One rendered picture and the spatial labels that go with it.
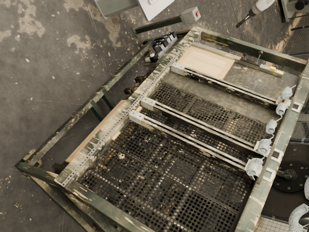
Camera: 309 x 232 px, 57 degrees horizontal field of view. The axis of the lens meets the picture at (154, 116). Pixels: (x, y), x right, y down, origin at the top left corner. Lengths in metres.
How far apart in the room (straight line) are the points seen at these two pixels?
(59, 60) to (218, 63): 1.60
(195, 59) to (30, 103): 1.66
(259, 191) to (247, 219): 0.22
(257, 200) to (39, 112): 2.08
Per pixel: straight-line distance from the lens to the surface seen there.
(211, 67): 2.85
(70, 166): 2.19
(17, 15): 3.00
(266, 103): 2.58
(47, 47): 3.04
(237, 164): 2.13
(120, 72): 3.27
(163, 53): 2.96
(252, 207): 1.98
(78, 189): 2.09
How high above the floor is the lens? 2.71
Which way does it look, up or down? 44 degrees down
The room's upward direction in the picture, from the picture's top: 92 degrees clockwise
